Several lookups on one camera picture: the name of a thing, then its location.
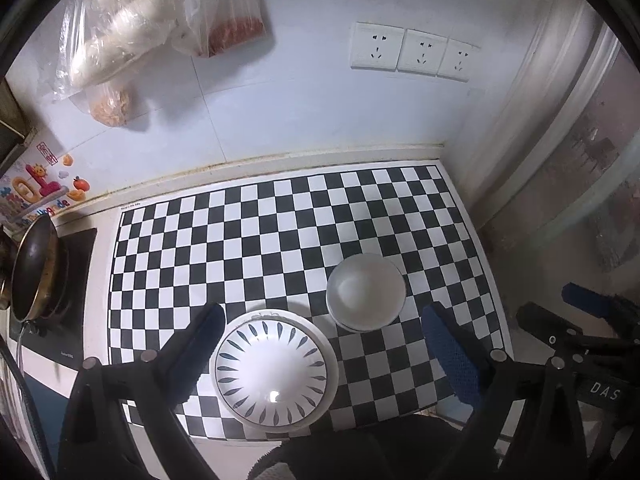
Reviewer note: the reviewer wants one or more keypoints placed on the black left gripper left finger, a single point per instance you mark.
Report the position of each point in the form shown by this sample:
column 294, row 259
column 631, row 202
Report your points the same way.
column 186, row 354

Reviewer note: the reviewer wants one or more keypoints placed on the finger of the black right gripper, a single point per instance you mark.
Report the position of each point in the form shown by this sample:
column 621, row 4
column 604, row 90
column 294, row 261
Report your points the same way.
column 545, row 325
column 586, row 300

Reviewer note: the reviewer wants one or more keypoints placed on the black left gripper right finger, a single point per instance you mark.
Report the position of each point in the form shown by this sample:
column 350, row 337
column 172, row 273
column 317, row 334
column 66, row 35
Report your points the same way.
column 463, row 358

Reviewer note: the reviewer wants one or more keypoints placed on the white floral plate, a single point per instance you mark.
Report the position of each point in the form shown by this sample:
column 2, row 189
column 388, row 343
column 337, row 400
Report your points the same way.
column 280, row 369

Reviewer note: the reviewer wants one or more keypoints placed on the white plate blue leaf pattern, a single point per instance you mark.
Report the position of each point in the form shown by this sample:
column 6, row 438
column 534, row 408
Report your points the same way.
column 274, row 369

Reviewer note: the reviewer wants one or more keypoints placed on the white small bowl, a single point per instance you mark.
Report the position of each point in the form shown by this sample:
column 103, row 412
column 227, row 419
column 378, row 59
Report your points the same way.
column 365, row 292

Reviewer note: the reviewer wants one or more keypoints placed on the black stove top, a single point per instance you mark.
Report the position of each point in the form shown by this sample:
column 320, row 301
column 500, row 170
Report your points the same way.
column 58, row 334

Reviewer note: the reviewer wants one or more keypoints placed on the black white checkered mat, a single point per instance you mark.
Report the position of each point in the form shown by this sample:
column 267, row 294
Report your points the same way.
column 273, row 243

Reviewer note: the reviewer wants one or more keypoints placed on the dark frying pan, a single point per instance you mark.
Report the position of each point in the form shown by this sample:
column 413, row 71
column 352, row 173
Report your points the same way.
column 39, row 273

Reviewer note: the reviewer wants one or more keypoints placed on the plastic bag with brown contents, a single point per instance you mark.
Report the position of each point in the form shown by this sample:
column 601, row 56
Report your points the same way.
column 108, row 103

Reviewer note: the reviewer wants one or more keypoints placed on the plastic bag with white items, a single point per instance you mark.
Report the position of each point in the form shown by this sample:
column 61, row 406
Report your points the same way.
column 100, row 39

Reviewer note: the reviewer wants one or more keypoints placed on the plastic bag with red contents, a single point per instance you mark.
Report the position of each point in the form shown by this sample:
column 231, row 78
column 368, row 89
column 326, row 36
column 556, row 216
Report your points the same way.
column 210, row 27

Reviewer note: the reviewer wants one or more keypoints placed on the right white wall socket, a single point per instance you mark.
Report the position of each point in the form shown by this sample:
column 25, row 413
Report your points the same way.
column 459, row 61

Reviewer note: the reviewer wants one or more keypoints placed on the white wall socket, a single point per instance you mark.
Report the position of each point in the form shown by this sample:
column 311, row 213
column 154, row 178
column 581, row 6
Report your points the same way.
column 459, row 61
column 421, row 53
column 375, row 47

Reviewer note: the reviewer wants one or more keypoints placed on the middle white wall socket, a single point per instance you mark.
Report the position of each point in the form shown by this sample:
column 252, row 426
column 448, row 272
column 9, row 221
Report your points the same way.
column 421, row 53

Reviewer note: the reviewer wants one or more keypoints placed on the left white wall socket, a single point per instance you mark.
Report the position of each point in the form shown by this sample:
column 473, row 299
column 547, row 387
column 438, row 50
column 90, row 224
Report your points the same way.
column 375, row 47

